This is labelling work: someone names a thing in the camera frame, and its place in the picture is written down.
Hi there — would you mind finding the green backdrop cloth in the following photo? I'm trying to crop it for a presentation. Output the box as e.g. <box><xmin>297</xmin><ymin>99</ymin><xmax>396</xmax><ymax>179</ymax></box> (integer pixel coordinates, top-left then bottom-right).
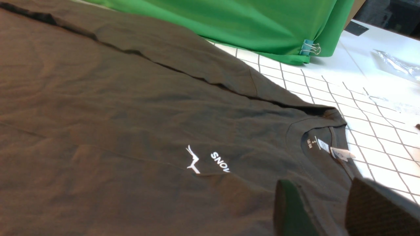
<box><xmin>90</xmin><ymin>0</ymin><xmax>354</xmax><ymax>65</ymax></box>

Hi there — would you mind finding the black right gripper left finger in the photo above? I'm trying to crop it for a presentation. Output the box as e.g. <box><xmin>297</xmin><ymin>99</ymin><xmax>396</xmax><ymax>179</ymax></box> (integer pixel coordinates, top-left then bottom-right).
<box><xmin>273</xmin><ymin>180</ymin><xmax>318</xmax><ymax>236</ymax></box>

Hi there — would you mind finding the gray long-sleeve top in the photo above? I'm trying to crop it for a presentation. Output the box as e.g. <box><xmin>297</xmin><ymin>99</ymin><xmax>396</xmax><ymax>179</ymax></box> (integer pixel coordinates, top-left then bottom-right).
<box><xmin>1</xmin><ymin>0</ymin><xmax>359</xmax><ymax>236</ymax></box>

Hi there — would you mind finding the blue binder clip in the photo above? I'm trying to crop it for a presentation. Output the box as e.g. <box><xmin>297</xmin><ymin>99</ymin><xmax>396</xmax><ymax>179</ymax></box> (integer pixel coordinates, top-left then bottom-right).
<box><xmin>299</xmin><ymin>39</ymin><xmax>321</xmax><ymax>56</ymax></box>

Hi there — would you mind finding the black flat object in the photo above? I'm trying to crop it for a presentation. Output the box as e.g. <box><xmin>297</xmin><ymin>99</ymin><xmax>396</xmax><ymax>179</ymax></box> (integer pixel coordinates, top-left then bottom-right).
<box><xmin>344</xmin><ymin>21</ymin><xmax>369</xmax><ymax>36</ymax></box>

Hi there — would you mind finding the clear plastic bag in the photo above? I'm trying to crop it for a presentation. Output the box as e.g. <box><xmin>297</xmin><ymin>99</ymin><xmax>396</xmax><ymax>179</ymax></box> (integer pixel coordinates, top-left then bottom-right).
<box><xmin>370</xmin><ymin>49</ymin><xmax>420</xmax><ymax>83</ymax></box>

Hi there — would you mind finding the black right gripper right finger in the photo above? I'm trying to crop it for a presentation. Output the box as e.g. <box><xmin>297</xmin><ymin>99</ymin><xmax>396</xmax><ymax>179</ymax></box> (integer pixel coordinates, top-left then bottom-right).
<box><xmin>345</xmin><ymin>178</ymin><xmax>420</xmax><ymax>236</ymax></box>

